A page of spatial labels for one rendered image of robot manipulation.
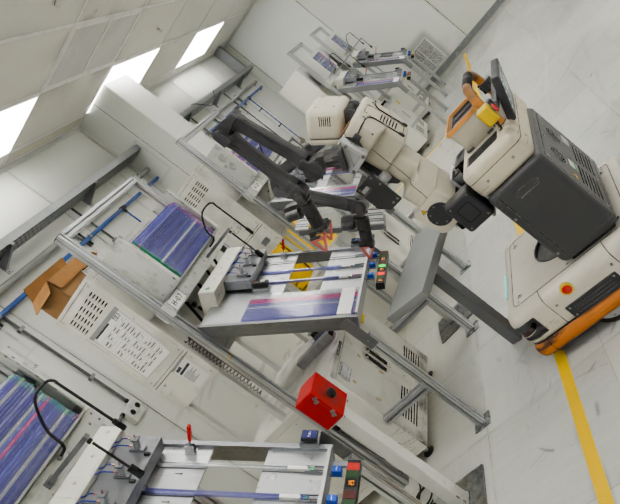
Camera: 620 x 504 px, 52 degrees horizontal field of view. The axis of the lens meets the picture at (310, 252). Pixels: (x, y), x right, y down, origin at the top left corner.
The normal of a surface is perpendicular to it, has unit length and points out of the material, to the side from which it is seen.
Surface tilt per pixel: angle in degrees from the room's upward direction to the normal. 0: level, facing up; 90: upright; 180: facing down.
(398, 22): 90
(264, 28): 90
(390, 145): 90
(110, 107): 90
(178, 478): 47
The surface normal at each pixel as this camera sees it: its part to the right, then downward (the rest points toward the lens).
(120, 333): -0.18, 0.40
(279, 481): -0.11, -0.90
